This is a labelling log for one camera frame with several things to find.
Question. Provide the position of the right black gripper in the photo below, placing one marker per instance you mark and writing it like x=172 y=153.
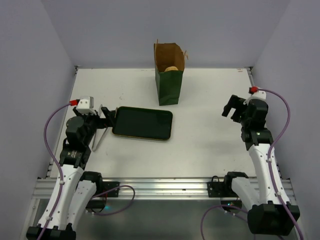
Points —
x=236 y=107

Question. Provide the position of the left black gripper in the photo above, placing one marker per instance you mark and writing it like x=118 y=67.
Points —
x=103 y=122

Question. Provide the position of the metal tongs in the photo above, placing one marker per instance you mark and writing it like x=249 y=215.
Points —
x=100 y=133

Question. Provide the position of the small round bread roll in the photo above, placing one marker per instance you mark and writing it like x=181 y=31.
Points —
x=171 y=68

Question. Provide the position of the green paper bag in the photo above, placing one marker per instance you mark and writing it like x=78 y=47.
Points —
x=168 y=84

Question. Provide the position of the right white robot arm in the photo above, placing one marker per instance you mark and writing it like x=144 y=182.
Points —
x=269 y=209

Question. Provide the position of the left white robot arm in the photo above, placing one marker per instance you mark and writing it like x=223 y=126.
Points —
x=74 y=186

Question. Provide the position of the dark green tray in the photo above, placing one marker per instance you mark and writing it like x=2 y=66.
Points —
x=143 y=123

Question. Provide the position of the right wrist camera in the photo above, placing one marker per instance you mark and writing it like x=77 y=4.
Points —
x=255 y=94

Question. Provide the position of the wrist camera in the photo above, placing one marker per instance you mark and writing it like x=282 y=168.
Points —
x=85 y=105
x=255 y=94

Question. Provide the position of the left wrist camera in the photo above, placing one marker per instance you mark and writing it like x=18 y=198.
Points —
x=85 y=105

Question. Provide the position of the aluminium rail frame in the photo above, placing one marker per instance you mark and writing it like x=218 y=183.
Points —
x=202 y=143

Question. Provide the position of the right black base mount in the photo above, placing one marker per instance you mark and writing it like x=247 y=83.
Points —
x=221 y=189

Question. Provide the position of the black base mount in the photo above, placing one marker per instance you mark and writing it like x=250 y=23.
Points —
x=221 y=189
x=98 y=204

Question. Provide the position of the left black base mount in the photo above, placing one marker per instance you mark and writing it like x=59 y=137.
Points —
x=98 y=204

